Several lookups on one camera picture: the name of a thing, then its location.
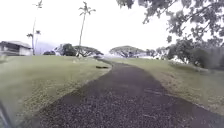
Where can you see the dark flat cover in grass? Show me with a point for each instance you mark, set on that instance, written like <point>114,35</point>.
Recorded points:
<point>102,67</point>

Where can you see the wide flat-topped tree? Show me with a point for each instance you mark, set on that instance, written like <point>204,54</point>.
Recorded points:
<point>126,51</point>
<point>85,50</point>

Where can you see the dark asphalt path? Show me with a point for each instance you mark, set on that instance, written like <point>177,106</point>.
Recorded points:
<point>126,100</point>

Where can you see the tall thin palm tree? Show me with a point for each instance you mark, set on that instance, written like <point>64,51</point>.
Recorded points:
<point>82,26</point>

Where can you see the green grass lawn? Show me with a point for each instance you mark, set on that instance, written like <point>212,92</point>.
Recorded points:
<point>43,76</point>

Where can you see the group of palm trees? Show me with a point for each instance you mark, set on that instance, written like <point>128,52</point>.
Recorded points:
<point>34,36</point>

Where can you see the green grass slope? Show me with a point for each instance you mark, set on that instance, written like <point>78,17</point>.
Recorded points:
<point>193,81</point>

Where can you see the dark green bushes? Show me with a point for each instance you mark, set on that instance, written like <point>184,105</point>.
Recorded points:
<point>196,53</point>

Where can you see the large overhanging tree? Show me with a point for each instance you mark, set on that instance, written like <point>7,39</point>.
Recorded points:
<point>196,20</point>

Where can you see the low building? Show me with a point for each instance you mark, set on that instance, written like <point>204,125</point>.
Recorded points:
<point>15,48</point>

